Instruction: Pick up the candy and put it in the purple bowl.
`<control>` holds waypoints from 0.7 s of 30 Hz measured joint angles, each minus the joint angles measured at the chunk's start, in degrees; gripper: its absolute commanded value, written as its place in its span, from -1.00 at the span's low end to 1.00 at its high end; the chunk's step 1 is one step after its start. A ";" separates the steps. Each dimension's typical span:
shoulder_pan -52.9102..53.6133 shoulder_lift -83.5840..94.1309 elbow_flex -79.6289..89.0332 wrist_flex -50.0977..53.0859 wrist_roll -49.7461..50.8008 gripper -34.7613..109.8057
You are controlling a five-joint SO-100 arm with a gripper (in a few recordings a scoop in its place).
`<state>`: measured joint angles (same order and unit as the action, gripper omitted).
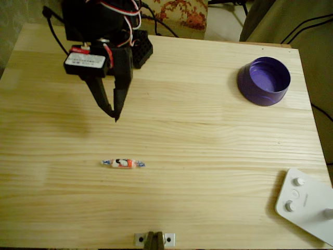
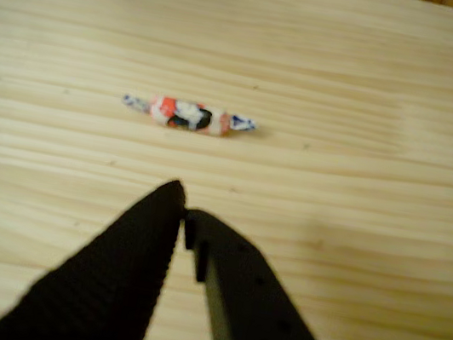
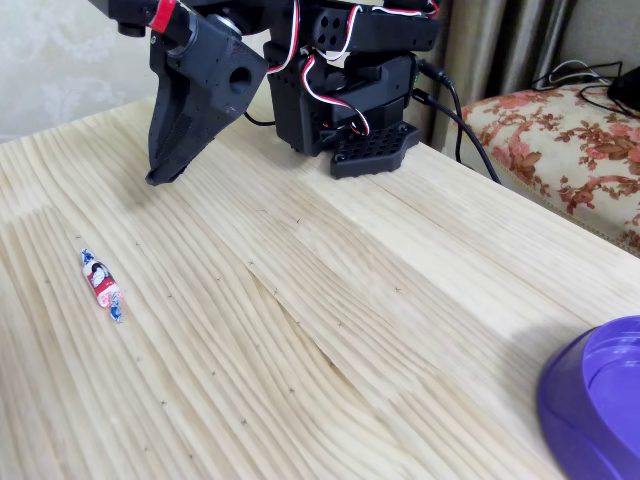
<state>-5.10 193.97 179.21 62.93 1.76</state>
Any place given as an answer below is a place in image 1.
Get candy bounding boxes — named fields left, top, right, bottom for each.
left=100, top=157, right=146, bottom=170

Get white lamp base with knobs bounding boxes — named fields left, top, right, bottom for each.
left=275, top=168, right=333, bottom=247

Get dark clamp post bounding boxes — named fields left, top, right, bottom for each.
left=144, top=231, right=167, bottom=250

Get purple plastic bowl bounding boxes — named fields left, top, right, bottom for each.
left=236, top=56, right=291, bottom=107

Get silver metal bracket plate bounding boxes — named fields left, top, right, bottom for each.
left=134, top=231, right=176, bottom=247

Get floral upholstered sofa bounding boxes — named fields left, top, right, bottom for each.
left=142, top=0, right=209, bottom=40

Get black stand legs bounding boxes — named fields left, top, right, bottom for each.
left=208, top=0, right=250, bottom=16

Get red white servo wire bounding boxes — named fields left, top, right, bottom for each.
left=117, top=0, right=143, bottom=47

